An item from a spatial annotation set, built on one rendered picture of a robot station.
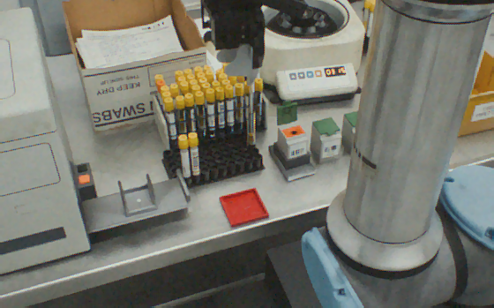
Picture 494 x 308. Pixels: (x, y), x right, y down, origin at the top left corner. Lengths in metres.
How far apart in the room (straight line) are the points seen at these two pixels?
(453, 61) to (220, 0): 0.51
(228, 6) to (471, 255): 0.49
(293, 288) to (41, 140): 0.39
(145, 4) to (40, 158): 0.64
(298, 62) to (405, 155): 0.76
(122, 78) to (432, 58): 0.79
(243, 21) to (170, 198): 0.32
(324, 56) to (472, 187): 0.63
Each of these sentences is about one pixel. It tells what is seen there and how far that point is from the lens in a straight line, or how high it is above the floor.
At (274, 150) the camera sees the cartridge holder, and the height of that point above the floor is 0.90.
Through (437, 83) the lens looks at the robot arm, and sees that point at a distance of 0.46.
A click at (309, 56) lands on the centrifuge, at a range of 1.24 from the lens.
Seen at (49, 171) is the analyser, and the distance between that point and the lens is 0.87.
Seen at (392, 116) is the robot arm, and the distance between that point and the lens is 0.48.
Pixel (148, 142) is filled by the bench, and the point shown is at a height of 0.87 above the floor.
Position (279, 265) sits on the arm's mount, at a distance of 0.86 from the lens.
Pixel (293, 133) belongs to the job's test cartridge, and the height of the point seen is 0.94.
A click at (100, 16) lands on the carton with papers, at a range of 1.39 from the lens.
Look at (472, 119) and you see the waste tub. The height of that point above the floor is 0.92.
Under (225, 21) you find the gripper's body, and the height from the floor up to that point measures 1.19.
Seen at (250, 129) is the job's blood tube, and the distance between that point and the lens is 1.08.
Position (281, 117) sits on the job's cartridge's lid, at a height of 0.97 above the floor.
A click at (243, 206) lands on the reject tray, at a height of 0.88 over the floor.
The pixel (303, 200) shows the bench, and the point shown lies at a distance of 1.05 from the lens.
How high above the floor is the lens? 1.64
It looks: 42 degrees down
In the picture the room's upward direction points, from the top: straight up
